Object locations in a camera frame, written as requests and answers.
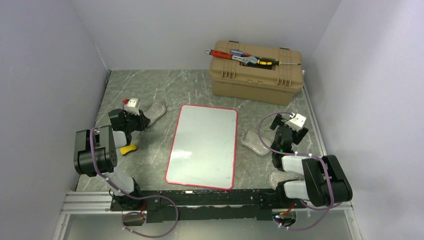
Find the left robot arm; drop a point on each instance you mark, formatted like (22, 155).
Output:
(95, 150)

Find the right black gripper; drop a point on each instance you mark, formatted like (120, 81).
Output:
(297, 136)

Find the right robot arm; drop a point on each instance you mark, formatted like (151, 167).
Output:
(321, 182)

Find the blue red screwdriver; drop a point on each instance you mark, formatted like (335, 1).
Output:
(239, 53)

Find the tan plastic toolbox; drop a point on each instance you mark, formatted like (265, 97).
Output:
(275, 84)

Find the red framed whiteboard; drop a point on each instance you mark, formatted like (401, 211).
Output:
(203, 151)

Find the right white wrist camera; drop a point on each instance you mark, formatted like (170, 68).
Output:
(296, 121)

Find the yellow black screwdriver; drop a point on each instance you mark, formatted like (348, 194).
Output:
(270, 62)

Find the aluminium rail frame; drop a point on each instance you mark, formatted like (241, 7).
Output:
(87, 216)

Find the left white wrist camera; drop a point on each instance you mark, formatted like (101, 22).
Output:
(132, 106)

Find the red handled adjustable wrench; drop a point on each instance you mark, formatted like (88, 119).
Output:
(228, 56)

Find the yellow black object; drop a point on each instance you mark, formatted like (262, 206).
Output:
(125, 150)

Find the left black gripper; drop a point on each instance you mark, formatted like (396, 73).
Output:
(143, 121)

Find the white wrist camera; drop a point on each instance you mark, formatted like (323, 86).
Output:
(296, 121)
(132, 106)

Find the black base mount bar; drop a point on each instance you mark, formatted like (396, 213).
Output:
(206, 204)

